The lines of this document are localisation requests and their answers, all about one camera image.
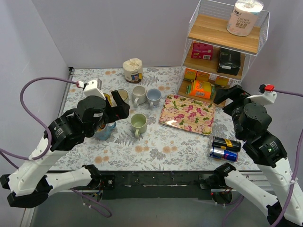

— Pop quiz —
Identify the yellow ceramic mug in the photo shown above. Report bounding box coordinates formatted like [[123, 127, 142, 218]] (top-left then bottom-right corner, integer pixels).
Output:
[[104, 93, 112, 105]]

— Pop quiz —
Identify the speckled white ceramic mug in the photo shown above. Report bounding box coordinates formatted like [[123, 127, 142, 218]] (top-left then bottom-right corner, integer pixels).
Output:
[[132, 86, 147, 107]]

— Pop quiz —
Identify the blue ceramic mug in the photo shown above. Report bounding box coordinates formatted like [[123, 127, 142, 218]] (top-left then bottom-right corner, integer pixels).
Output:
[[94, 122, 116, 141]]

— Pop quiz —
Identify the green ceramic mug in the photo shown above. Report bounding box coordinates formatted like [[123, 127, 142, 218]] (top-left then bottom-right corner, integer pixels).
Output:
[[131, 113, 147, 138]]

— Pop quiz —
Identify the grey ceramic mug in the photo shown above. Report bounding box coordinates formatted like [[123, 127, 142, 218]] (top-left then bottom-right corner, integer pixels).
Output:
[[146, 88, 161, 108]]

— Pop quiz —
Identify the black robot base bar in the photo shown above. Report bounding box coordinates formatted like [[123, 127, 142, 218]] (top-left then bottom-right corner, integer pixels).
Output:
[[94, 169, 237, 200]]

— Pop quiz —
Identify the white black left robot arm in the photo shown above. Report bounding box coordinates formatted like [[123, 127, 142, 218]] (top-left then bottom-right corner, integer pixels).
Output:
[[0, 90, 130, 208]]

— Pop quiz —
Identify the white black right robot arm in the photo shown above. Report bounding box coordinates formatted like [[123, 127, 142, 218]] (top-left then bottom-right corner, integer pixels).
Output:
[[199, 84, 303, 227]]

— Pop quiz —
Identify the yellow sponge pack right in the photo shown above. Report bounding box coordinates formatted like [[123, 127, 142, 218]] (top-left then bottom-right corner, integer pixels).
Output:
[[214, 76, 230, 87]]

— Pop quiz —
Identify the black product box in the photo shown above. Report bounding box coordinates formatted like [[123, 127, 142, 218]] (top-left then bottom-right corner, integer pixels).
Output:
[[217, 48, 241, 76]]

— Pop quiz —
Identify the orange sponge pack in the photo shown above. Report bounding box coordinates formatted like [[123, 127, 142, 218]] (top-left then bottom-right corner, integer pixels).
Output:
[[189, 80, 215, 99]]

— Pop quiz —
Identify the black yellow drink can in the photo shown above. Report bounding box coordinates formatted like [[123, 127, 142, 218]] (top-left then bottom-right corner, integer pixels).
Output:
[[210, 136, 241, 152]]

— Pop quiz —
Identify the yellow sponge pack middle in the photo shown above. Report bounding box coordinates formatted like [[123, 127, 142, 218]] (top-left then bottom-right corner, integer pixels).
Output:
[[196, 71, 210, 82]]

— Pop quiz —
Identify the beige paper roll with cartoon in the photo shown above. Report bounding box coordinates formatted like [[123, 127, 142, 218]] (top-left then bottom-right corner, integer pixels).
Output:
[[123, 58, 143, 84]]

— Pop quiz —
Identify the yellow green sponge pack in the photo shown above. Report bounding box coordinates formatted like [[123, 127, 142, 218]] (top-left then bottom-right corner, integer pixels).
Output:
[[186, 85, 192, 95]]

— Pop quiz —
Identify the yellow sponge pack left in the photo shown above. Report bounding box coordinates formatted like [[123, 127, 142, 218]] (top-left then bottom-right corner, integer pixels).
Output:
[[184, 68, 197, 82]]

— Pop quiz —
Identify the blue silver drink can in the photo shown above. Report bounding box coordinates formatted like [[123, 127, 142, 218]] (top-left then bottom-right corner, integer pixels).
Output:
[[209, 146, 238, 162]]

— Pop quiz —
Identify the floral tray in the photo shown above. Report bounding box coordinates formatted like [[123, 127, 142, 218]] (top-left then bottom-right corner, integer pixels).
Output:
[[159, 95, 215, 136]]

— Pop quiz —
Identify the pink sponge box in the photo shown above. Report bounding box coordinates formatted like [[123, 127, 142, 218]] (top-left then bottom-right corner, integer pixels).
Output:
[[191, 43, 214, 60]]

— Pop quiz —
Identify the pink wrapped toilet paper roll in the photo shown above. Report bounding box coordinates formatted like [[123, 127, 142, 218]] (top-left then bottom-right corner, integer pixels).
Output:
[[226, 0, 264, 36]]

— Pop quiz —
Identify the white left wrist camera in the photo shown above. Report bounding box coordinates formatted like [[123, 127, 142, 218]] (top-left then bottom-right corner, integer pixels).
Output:
[[77, 78, 106, 100]]

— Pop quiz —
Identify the white wire wooden shelf rack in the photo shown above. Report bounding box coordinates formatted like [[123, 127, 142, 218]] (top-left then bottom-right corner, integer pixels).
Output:
[[177, 0, 270, 103]]

